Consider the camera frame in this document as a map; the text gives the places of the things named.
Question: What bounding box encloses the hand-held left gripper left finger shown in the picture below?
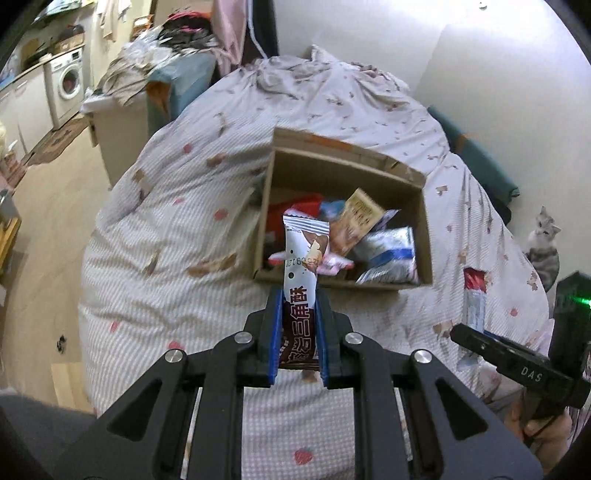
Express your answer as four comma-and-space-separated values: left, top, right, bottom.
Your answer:
55, 288, 284, 480

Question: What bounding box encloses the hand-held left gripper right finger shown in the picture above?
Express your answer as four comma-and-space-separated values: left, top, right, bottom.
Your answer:
316, 291, 546, 480

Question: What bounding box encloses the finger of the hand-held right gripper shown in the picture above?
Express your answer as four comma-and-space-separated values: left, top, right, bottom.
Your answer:
449, 322, 508, 368

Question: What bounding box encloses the red white blue snack packet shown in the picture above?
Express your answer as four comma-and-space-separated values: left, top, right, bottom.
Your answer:
463, 267, 488, 333

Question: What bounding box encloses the brown white snack bar packet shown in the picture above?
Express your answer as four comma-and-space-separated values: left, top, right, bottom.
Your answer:
281, 215, 331, 372

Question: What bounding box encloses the pink white snack packet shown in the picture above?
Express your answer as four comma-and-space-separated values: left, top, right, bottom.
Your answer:
269, 249, 354, 278

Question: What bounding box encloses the silver blue-striped snack packet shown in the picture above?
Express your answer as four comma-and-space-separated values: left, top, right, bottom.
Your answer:
355, 226, 419, 284

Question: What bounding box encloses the tan brown snack packet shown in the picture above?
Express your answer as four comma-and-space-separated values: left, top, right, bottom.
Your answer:
328, 187, 386, 257

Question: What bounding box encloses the brown cardboard box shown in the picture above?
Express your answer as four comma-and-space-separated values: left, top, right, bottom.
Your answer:
253, 127, 435, 291

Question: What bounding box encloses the person's right hand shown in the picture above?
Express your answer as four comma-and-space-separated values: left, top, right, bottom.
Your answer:
504, 392, 575, 457

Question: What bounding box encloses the grey white cat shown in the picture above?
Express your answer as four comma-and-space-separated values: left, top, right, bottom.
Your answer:
524, 205, 563, 294

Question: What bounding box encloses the white side cabinet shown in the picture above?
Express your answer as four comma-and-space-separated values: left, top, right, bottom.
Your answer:
82, 95, 153, 190

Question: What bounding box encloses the person's grey trouser leg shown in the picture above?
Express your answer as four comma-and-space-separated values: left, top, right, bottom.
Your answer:
0, 392, 98, 480

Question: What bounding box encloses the wooden chair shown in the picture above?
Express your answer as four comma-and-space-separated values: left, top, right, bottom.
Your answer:
0, 189, 23, 278

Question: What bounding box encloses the brown floor rug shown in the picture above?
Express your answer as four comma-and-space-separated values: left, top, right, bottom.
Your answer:
21, 117, 90, 167

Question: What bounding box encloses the pile of clothes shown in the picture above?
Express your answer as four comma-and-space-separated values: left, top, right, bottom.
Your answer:
95, 11, 218, 107

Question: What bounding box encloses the black hanging garment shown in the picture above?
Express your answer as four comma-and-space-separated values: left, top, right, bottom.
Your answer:
242, 0, 280, 61

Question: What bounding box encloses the pink hanging cloth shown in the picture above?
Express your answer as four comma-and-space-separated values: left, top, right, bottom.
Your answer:
210, 0, 250, 77

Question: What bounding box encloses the white washing machine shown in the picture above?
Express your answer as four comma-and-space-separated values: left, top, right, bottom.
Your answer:
44, 48, 86, 130

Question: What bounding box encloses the white kitchen cabinet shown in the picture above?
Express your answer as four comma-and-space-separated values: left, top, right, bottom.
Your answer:
0, 67, 51, 158

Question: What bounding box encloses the beige hanging towel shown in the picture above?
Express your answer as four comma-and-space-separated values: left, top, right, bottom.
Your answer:
102, 0, 130, 42

